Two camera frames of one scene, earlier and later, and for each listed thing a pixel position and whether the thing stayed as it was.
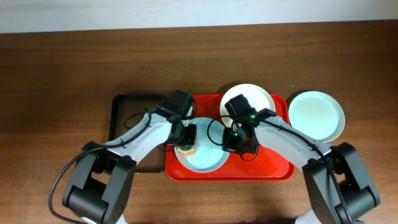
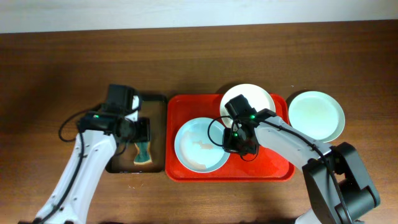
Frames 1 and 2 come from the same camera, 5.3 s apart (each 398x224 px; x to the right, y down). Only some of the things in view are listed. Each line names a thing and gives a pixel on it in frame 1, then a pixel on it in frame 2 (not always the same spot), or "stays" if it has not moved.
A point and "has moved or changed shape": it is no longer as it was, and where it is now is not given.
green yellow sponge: [186, 150] has moved or changed shape
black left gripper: [189, 137] -> [143, 129]
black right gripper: [230, 142] stays
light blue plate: [209, 156] stays
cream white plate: [257, 96] stays
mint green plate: [316, 114] stays
